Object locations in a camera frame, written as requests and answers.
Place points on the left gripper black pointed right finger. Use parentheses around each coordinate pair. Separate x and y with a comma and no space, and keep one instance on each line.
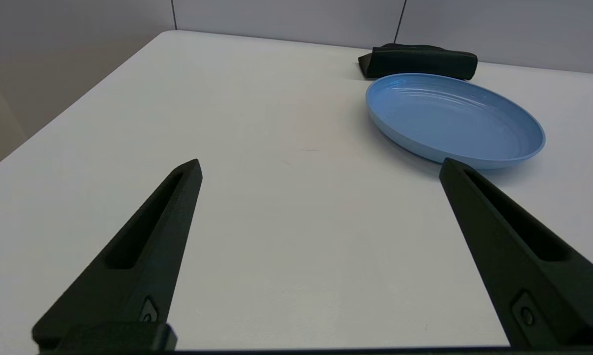
(518,256)

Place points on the left gripper black pointed left finger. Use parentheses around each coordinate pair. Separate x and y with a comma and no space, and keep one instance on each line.
(143,256)

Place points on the black soft glasses case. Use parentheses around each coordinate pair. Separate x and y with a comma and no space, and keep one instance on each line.
(420,61)

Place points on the blue oval plastic plate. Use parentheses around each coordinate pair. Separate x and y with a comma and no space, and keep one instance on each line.
(454,121)

